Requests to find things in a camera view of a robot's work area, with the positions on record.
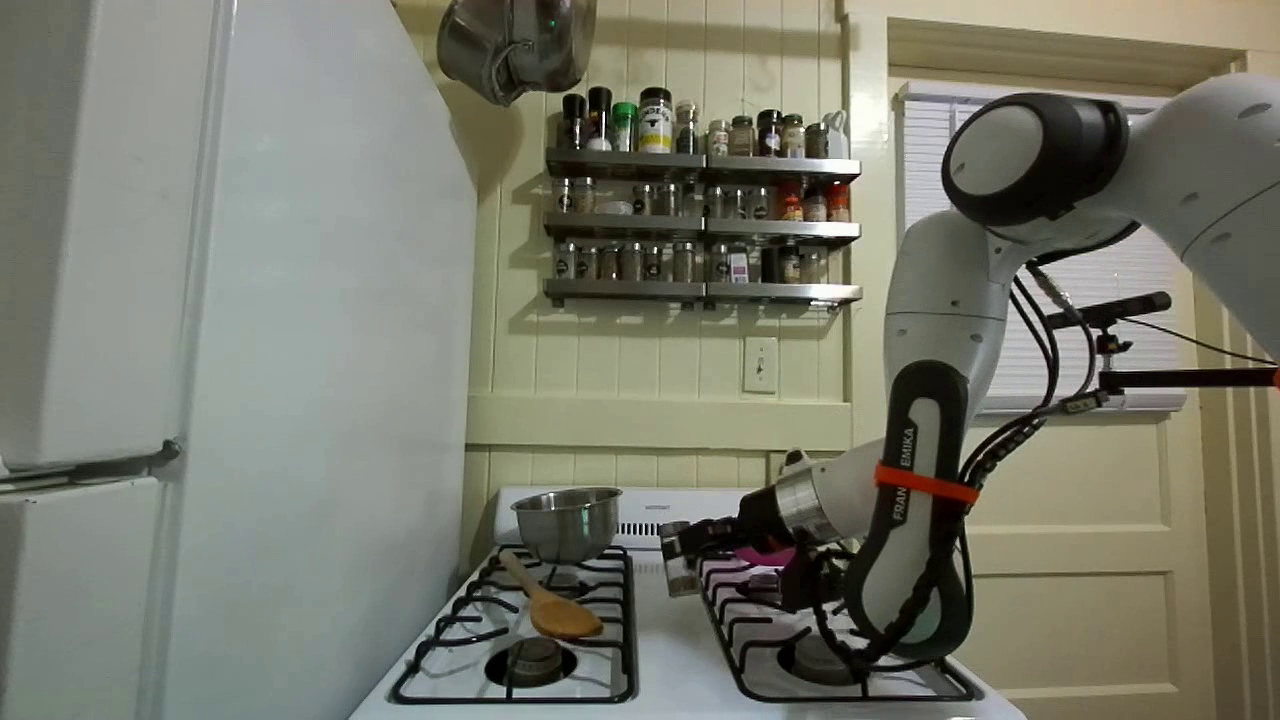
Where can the white gas stove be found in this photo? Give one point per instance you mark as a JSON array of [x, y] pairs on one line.
[[667, 664]]

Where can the white window blind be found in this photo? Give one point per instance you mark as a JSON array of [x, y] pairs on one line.
[[922, 146]]

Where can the cream wall outlet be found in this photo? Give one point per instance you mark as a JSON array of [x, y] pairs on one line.
[[759, 366]]

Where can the tall dark spice bottle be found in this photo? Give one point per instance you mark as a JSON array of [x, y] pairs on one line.
[[575, 122]]

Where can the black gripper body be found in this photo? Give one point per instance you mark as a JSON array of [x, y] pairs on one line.
[[764, 526]]

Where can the large yellow label jar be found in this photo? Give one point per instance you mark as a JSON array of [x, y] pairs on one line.
[[652, 122]]

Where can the green cap spice bottle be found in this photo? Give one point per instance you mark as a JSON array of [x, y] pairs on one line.
[[622, 131]]

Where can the black camera boom stand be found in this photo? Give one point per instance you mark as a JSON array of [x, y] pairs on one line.
[[1185, 376]]

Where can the hanging metal pot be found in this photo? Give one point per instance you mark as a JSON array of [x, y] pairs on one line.
[[512, 46]]

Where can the low white spice container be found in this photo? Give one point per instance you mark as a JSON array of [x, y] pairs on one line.
[[612, 206]]

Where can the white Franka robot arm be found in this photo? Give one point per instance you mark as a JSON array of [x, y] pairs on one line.
[[945, 305]]

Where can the red spice jar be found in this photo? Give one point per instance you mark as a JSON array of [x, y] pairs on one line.
[[789, 201], [839, 201]]

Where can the black stove burner grate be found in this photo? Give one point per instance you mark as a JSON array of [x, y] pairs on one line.
[[744, 640], [454, 627]]

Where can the metal spice rack shelf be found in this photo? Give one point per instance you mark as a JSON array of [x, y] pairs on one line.
[[707, 228], [707, 165], [707, 289]]

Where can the grey stove burner cap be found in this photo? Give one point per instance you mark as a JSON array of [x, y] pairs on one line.
[[819, 658], [541, 661]]

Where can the white refrigerator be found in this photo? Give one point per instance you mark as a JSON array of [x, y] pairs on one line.
[[267, 374]]

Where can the black cap white bottle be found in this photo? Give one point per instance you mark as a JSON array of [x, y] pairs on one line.
[[598, 122]]

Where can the wooden spoon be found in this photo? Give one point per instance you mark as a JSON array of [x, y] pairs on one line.
[[560, 612]]

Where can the dark spice jar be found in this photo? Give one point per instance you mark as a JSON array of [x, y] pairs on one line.
[[770, 134], [778, 260]]

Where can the cream panelled door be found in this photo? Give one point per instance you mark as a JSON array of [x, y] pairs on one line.
[[1107, 603]]

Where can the stainless steel pot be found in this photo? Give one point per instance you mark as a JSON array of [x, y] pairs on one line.
[[570, 522]]

